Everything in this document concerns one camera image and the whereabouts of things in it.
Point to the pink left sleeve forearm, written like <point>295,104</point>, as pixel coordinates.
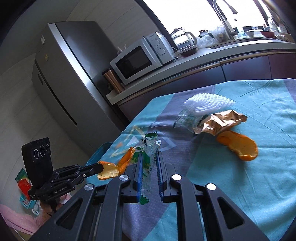
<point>24,222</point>

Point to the flat orange peel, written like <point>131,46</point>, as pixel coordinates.
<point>244,147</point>

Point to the silver microwave oven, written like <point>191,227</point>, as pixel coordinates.
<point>142,57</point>

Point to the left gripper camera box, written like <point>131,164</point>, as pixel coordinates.
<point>37,161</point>

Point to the copper travel mug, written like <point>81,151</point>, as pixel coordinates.
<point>112,78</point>

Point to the dark kitchen base cabinets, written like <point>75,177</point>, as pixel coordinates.
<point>280,65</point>

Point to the green clear candy wrapper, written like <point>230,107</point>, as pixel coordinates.
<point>145,153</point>

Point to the stainless steel refrigerator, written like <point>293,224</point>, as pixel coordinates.
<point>68,76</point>

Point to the white foam fruit net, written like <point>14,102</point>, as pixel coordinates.
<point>206,103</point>

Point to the clear silver plastic wrapper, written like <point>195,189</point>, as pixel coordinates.
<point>188,120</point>

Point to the long orange peel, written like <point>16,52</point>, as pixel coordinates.
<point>111,170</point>

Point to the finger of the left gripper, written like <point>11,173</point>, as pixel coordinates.
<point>76,173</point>

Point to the glass electric kettle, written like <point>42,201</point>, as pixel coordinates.
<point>185,41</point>

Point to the small gold snack wrapper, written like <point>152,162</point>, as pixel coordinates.
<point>219,122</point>

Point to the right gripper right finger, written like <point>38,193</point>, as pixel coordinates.
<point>203,212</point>

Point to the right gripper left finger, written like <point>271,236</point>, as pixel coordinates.
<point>94,212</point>

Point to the left hand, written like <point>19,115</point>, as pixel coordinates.
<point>51,207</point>

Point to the red bowl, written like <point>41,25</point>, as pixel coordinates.
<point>268,34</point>

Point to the chrome kitchen faucet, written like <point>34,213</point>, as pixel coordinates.
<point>231,33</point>

